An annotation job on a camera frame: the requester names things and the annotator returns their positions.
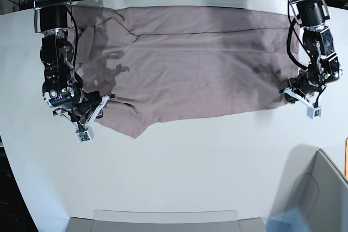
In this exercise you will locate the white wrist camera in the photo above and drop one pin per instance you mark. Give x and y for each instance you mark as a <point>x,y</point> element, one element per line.
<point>313,112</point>
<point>86,135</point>

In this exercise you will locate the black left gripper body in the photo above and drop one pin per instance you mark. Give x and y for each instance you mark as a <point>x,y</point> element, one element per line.
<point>304,84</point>

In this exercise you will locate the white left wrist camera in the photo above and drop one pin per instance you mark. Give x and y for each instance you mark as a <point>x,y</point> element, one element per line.
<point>313,112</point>

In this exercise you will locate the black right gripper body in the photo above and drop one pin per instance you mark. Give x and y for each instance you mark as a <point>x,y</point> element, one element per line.
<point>78,108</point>

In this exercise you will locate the blue translucent object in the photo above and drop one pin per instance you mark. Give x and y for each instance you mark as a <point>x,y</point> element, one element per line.
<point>292,220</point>

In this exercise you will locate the pink T-shirt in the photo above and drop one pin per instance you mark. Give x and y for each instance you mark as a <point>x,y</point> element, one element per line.
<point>180,62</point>

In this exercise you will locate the grey cardboard box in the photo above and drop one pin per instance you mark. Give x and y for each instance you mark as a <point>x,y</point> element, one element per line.
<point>321,195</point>

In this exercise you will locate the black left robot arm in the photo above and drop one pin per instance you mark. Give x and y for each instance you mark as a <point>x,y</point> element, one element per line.
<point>317,42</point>

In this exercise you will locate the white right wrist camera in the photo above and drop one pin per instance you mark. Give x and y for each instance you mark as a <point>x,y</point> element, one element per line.
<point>86,135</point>

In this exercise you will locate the yellow strip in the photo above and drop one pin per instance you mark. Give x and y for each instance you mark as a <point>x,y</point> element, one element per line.
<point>346,160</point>

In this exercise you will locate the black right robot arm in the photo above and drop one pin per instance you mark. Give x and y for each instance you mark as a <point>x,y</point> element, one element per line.
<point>62,89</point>

